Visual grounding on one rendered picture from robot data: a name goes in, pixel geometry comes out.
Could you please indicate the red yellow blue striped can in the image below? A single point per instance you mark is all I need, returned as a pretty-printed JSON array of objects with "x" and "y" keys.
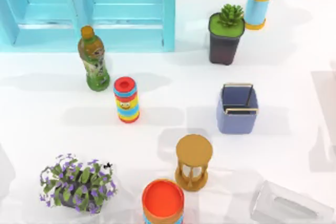
[{"x": 126, "y": 103}]

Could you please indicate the wooden hourglass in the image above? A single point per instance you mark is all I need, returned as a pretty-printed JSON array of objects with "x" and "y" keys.
[{"x": 193, "y": 155}]

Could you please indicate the blue square container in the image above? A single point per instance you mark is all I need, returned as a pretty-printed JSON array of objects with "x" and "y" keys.
[{"x": 236, "y": 121}]

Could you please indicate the dark pot with green succulent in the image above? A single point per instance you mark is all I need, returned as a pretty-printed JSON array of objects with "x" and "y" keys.
[{"x": 224, "y": 43}]

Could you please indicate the green bottle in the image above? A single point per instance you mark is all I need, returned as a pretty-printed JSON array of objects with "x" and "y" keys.
[{"x": 95, "y": 64}]

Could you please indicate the light blue rack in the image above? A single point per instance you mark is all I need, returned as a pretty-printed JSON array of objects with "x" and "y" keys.
[{"x": 126, "y": 11}]

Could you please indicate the orange lidded striped can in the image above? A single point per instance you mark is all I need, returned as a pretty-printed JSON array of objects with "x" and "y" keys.
[{"x": 162, "y": 203}]

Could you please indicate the purple flower plant pot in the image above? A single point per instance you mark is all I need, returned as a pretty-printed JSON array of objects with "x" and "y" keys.
[{"x": 78, "y": 184}]

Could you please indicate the light blue can yellow lid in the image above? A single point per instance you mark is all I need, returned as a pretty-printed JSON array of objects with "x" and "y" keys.
[{"x": 257, "y": 6}]

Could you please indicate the white tissue box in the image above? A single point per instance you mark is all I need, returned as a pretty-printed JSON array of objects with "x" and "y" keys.
[{"x": 286, "y": 205}]

